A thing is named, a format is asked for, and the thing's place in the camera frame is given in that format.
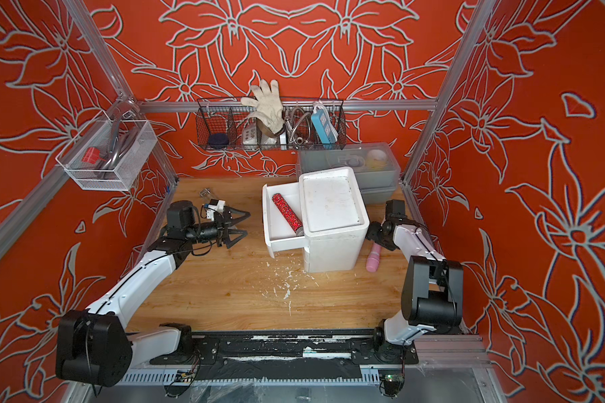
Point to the blue box in basket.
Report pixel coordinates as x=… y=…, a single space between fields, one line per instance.
x=323 y=125

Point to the white work glove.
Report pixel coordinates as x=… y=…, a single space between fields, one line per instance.
x=267 y=105

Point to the black wire wall basket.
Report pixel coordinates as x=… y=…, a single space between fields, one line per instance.
x=293 y=123

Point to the grey plastic storage box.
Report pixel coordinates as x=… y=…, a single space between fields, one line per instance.
x=376 y=186

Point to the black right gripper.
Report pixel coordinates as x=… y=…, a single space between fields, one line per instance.
x=372 y=232

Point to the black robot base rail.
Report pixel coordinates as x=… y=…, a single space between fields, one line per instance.
x=291 y=355

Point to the white wire wall basket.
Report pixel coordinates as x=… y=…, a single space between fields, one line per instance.
x=108 y=154

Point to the white drawer cabinet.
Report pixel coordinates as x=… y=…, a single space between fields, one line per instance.
x=335 y=219

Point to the pink microphone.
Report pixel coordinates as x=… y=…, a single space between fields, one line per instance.
x=374 y=258

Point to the red glitter microphone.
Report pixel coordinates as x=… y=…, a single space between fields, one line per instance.
x=289 y=215

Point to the white power strip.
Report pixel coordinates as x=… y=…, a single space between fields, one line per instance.
x=249 y=136

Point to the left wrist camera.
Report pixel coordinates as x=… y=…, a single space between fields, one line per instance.
x=213 y=207

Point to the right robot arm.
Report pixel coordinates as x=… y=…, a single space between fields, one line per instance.
x=432 y=294

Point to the white drawer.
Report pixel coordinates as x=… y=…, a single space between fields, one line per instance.
x=279 y=235

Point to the yellow tape roll in box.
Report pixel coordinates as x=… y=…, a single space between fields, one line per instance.
x=376 y=160

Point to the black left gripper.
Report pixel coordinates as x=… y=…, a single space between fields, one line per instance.
x=222 y=232

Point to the dark round object in basket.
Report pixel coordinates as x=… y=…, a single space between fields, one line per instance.
x=218 y=141

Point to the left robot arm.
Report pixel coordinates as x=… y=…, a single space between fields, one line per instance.
x=93 y=346

